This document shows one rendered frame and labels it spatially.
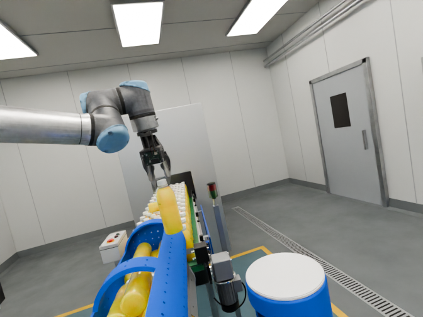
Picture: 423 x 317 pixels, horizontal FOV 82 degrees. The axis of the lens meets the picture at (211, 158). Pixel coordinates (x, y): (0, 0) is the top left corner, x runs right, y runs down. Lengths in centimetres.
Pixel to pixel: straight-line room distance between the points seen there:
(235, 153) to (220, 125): 74
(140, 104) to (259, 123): 529
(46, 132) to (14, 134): 6
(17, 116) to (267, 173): 573
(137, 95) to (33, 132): 32
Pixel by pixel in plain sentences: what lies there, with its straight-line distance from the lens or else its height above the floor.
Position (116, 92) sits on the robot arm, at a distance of 85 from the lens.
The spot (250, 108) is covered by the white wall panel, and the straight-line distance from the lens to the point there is 598.
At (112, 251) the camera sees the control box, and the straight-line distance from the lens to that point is 154.
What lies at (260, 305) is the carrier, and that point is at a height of 99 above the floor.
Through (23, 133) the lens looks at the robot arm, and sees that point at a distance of 70.
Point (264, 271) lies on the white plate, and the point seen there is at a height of 104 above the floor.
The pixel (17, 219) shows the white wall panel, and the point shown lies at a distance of 606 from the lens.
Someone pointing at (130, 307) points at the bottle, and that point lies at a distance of 82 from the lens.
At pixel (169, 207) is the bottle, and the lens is 92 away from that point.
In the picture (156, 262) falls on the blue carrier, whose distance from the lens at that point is 86.
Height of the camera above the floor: 157
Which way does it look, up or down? 5 degrees down
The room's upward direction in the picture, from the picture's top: 12 degrees counter-clockwise
